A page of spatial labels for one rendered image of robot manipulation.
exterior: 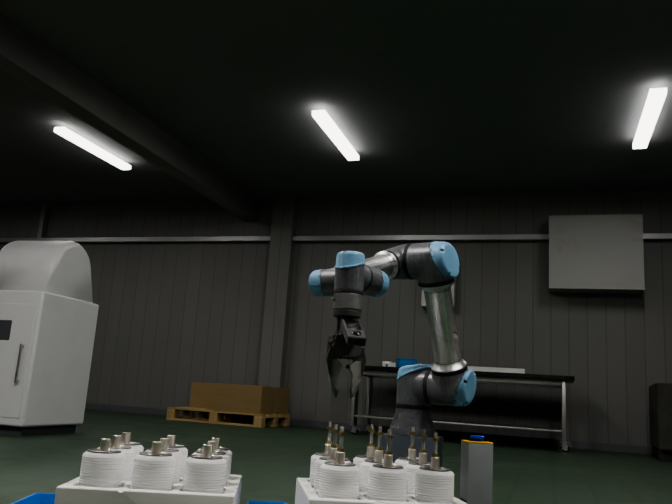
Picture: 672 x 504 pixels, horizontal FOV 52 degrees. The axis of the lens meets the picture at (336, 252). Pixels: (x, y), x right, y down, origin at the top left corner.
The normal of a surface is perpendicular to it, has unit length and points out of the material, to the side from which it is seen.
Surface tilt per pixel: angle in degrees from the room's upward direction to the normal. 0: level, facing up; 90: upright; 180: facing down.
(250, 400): 90
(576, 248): 90
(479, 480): 90
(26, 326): 90
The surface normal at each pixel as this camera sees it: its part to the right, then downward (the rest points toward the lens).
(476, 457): 0.13, -0.19
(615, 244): -0.29, -0.22
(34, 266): -0.21, -0.51
